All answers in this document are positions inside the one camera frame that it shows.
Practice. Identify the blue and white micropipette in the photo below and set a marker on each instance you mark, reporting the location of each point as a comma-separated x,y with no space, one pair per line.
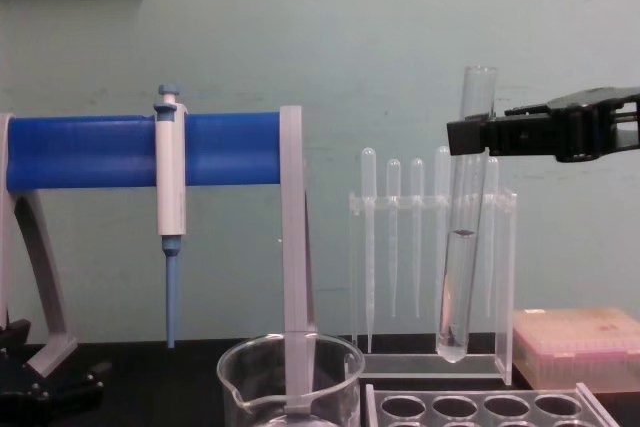
171,187

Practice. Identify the long clear plastic dropper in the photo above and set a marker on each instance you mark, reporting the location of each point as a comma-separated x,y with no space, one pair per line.
442,167

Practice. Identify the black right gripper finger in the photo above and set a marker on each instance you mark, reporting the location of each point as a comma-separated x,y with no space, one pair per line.
590,97
525,136

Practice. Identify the clear acrylic dropper rack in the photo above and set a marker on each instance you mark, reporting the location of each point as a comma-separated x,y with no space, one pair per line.
506,287

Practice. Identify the pink pipette tip box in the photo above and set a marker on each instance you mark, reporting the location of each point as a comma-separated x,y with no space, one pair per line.
580,347

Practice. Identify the clear glass test tube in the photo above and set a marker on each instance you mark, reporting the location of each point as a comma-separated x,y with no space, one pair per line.
457,287

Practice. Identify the clear acrylic test tube rack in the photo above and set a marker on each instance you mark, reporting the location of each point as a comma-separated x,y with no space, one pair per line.
500,419

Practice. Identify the clear glass beaker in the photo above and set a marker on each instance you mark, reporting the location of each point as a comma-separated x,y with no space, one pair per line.
250,387

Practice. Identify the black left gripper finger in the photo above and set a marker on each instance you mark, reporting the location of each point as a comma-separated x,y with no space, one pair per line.
14,333
35,392

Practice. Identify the grey and blue pipette stand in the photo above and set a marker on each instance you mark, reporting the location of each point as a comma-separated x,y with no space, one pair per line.
100,152

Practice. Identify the short clear plastic dropper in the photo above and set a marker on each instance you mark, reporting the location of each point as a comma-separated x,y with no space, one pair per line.
476,182

